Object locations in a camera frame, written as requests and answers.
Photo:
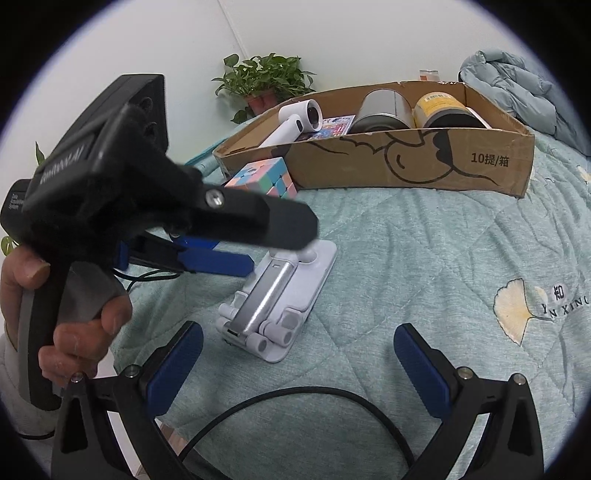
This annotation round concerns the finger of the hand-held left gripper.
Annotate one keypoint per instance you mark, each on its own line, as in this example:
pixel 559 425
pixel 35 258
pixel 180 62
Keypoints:
pixel 268 221
pixel 217 265

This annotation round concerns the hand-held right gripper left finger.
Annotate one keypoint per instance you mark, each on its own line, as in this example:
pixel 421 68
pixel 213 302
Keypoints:
pixel 175 369

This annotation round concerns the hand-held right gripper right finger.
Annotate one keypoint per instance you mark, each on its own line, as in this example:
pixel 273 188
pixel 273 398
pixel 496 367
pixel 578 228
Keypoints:
pixel 422 369

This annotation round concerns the white folding phone stand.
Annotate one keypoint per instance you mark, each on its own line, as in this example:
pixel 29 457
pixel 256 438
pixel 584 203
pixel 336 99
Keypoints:
pixel 300 286

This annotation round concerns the silver metal can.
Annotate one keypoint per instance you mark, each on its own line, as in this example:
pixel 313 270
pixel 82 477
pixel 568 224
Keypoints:
pixel 383 110

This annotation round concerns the cardboard box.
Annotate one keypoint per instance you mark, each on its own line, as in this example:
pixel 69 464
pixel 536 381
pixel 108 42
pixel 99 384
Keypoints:
pixel 461 157

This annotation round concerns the yellow label bottle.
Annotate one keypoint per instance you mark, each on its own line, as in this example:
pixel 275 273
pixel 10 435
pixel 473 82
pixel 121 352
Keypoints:
pixel 443 108

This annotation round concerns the person's left hand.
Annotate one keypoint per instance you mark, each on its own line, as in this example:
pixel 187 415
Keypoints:
pixel 69 350

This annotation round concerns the pastel puzzle cube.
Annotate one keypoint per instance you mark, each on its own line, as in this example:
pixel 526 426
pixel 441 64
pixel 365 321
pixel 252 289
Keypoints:
pixel 265 180

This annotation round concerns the green leaf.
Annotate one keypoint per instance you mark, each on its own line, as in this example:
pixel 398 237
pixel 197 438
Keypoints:
pixel 40 154

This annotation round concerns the light green quilted blanket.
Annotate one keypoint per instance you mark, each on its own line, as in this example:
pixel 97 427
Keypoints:
pixel 415 258

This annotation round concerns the colourful puzzle box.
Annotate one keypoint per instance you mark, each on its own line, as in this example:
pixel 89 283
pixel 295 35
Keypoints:
pixel 332 127

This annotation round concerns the green potted plant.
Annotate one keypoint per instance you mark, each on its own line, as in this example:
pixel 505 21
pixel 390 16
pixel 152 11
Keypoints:
pixel 268 76

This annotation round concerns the light blue puffer jacket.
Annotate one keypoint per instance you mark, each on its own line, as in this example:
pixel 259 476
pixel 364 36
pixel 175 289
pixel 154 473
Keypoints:
pixel 517 87

